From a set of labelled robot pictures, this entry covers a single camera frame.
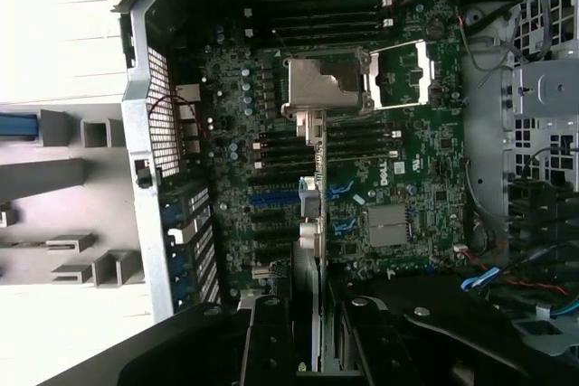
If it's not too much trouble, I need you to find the silver chipset heatsink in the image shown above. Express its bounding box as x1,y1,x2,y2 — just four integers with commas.
366,204,408,247

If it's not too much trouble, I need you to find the blue expansion slot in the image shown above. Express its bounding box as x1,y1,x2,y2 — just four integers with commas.
248,191,302,206

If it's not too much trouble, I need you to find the green Dell motherboard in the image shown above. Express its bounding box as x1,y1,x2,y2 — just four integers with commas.
198,0,470,297

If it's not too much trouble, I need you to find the open PC case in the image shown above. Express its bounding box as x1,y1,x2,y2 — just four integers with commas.
88,0,579,386

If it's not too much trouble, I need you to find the grey parts rack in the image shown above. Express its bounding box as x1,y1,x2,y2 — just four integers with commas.
0,103,150,290

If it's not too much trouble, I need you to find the metal disk bay cage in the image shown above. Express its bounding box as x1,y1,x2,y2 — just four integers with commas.
508,0,579,161

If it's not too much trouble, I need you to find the coin cell battery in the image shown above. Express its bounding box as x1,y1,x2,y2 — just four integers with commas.
424,17,447,39

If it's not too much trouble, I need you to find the blue disk caddy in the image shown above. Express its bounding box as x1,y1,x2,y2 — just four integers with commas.
0,113,38,139

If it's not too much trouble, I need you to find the blue disk wire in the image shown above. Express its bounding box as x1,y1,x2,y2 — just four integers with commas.
460,266,515,292

